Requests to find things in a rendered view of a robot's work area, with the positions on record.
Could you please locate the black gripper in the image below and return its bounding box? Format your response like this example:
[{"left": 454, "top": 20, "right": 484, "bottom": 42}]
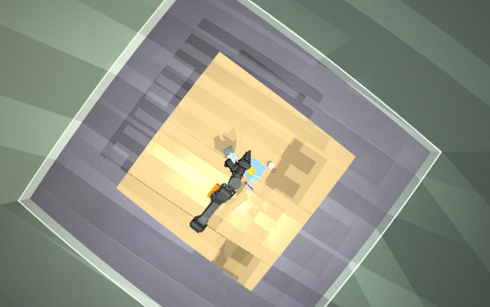
[{"left": 232, "top": 150, "right": 251, "bottom": 179}]

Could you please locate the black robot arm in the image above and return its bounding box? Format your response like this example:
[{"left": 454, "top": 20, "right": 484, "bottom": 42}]
[{"left": 190, "top": 158, "right": 241, "bottom": 233}]

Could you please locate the light blue mat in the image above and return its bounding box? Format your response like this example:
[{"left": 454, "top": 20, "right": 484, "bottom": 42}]
[{"left": 244, "top": 157, "right": 267, "bottom": 184}]

